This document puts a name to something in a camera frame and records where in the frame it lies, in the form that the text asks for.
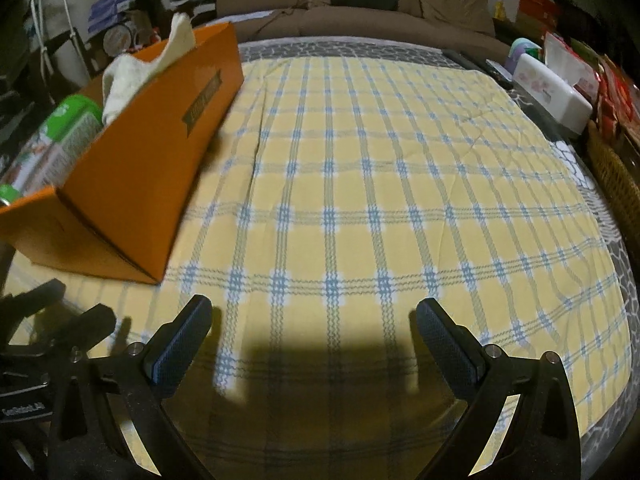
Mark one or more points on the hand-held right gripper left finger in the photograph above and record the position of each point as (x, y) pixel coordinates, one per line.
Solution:
(167, 360)

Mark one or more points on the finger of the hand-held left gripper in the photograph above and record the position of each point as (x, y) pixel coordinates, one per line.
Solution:
(35, 297)
(95, 320)

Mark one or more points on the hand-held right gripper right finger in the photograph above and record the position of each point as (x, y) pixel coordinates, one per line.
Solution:
(452, 355)

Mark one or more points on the green labelled can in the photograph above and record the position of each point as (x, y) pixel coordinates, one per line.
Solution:
(55, 145)

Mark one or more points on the orange cardboard box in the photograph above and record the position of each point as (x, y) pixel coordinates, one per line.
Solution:
(150, 160)

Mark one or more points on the white fluffy towel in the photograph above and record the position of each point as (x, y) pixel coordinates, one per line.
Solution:
(130, 75)

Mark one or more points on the yellow plaid cloth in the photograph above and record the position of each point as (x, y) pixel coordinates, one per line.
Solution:
(375, 185)

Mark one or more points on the woven wicker basket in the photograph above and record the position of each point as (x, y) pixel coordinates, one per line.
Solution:
(610, 170)

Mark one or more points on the round tin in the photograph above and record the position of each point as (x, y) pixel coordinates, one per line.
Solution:
(118, 39)

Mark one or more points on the white tissue box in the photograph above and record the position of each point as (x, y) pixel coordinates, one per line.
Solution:
(550, 92)

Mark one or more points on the grey remote control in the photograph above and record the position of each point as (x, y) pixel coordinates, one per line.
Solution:
(500, 72)

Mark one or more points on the black remote control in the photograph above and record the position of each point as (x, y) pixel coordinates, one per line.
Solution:
(467, 62)

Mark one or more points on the stack of blue boxes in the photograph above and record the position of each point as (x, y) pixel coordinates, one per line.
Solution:
(110, 10)

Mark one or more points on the green and purple container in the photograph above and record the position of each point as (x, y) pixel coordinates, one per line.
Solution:
(522, 52)

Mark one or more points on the pile of red snack packets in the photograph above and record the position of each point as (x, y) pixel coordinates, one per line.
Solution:
(617, 90)

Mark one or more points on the red and white packet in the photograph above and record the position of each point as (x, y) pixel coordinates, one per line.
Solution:
(565, 60)

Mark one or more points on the brown sofa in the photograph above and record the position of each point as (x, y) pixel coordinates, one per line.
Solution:
(350, 22)

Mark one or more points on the yellow bottle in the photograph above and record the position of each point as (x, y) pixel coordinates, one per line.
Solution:
(499, 7)

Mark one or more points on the stack of orange shoe boxes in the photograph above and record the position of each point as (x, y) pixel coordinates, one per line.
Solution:
(537, 10)

